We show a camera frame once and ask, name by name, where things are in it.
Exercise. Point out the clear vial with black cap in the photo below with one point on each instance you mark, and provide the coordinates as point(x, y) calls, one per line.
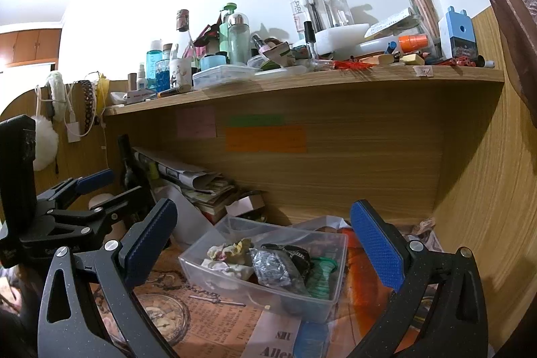
point(311, 45)

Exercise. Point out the white cartoon mug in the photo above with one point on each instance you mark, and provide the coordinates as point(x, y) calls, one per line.
point(181, 73)

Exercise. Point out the small white tag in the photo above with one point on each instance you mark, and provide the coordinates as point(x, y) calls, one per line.
point(423, 71)

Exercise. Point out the cardboard roll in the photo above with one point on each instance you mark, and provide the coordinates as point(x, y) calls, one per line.
point(132, 83)

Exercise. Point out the stack of books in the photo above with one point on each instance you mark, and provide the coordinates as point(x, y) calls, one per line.
point(214, 203)

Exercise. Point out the pink sticky note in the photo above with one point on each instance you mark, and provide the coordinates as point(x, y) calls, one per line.
point(196, 122)

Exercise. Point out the crumpled printed paper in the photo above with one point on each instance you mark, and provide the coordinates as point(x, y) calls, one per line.
point(423, 234)

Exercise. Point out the small white spray bottle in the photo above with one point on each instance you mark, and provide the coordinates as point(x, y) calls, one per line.
point(142, 79)

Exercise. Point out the wooden wall cabinet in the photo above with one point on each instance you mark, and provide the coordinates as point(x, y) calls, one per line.
point(29, 47)

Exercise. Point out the white fluffy headband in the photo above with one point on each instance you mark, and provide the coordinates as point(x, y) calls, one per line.
point(56, 93)

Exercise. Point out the orange capped tube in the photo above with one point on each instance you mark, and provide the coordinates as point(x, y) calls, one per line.
point(413, 41)

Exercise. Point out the red tassel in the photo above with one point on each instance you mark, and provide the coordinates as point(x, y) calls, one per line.
point(352, 65)

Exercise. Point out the green sticky note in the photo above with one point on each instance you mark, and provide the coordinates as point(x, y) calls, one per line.
point(256, 120)

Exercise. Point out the green pump bottle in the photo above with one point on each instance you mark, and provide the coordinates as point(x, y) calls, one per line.
point(226, 31)

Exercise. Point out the brown-capped blue bottle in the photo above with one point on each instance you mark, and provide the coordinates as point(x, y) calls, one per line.
point(163, 73)

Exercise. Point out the small cardboard box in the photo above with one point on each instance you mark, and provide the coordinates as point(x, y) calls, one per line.
point(247, 205)

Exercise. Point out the green scrunchie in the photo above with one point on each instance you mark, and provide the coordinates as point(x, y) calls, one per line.
point(323, 274)

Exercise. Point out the yellow hanging cloth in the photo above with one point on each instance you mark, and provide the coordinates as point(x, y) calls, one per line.
point(103, 89)

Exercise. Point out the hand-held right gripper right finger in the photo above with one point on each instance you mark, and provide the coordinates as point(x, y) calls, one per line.
point(377, 249)

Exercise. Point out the white charger plug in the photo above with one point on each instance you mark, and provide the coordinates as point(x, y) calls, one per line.
point(74, 132)

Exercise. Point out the black marker pen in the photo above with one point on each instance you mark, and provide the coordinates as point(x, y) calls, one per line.
point(174, 91)

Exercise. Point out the white lace cloth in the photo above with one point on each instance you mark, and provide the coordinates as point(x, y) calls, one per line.
point(226, 269)

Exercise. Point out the clear flat lidded box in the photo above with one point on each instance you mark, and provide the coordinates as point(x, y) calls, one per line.
point(224, 77)

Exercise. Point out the wooden shelf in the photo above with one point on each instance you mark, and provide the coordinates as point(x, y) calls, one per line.
point(314, 83)

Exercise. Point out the folded newspaper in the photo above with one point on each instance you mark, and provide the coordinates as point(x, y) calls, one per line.
point(180, 171)

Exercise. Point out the silver-capped green bottle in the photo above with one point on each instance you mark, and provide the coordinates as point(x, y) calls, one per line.
point(239, 41)

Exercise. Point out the white paper bag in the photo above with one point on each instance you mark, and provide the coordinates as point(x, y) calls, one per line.
point(180, 215)

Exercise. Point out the white printed card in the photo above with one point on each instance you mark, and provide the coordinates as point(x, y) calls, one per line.
point(388, 24)

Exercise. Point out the white tube box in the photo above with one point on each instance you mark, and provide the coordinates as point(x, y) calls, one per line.
point(140, 96)

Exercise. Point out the orange sticky note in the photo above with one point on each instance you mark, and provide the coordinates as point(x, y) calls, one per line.
point(266, 139)

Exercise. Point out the clear cylinder of brown sticks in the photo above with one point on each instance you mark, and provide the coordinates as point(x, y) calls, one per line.
point(421, 14)

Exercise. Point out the labelled clear blister pack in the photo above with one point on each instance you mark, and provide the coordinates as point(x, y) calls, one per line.
point(302, 10)

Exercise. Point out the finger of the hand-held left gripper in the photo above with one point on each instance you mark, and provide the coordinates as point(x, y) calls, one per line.
point(94, 179)
point(121, 203)

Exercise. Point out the white floral scrunchie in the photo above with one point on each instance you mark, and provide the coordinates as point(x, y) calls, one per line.
point(228, 251)

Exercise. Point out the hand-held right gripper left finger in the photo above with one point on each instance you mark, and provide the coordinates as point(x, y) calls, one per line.
point(153, 232)

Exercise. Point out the silver foil bag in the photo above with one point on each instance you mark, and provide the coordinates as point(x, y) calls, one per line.
point(270, 268)

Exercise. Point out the blue pencil sharpener box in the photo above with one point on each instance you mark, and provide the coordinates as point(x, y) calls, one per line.
point(459, 33)

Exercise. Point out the brown curtain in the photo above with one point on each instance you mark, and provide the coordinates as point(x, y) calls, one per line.
point(512, 5)

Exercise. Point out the white fluffy puff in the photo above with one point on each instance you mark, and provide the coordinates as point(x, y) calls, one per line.
point(44, 144)

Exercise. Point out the clear plastic container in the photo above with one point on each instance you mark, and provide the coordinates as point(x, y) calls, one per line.
point(218, 289)

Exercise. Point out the light blue jar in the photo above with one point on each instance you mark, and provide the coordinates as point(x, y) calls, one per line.
point(214, 60)

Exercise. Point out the black beaded headband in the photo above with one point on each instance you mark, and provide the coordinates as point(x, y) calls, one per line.
point(89, 106)

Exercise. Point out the clear glass bottle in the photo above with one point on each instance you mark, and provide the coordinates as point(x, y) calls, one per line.
point(183, 35)

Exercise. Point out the blue liquid bottle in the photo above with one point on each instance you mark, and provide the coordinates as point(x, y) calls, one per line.
point(153, 64)

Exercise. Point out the green and white cosmetic box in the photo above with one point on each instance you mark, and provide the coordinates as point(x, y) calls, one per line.
point(279, 54)

